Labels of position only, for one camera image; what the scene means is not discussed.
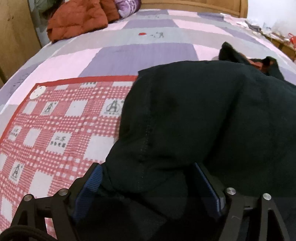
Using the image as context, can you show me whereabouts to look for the red white checkered blanket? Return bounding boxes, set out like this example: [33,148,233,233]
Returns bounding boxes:
[1,75,136,230]

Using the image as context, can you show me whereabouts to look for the wooden wardrobe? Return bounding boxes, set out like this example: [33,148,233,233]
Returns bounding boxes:
[0,0,41,83]

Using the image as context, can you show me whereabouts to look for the wooden nightstand with drawers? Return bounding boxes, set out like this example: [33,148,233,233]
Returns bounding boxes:
[263,34,295,62]

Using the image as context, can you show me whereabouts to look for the wooden bed headboard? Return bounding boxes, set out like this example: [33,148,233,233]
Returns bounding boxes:
[141,0,248,18]

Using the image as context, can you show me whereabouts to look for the dark navy winter coat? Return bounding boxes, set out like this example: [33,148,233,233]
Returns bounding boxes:
[75,43,295,240]

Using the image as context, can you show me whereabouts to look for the orange puffer jacket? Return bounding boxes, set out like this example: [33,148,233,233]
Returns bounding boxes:
[47,0,120,43]

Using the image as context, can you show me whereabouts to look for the purple floral pillow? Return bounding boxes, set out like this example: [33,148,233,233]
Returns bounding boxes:
[114,0,142,19]

